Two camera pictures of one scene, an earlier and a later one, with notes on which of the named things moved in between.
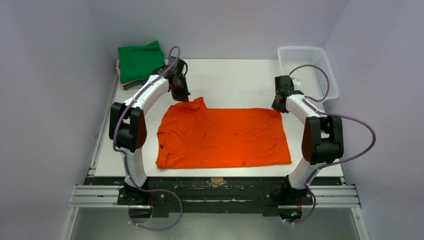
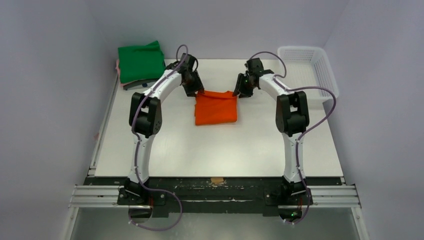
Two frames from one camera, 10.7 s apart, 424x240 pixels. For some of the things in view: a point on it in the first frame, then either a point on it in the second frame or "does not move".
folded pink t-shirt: [117, 67] does not move
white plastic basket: [310, 67] does not move
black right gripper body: [279, 103] to [242, 84]
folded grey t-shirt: [136, 83] does not move
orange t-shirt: [189, 135] to [215, 107]
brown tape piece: [217, 180] does not move
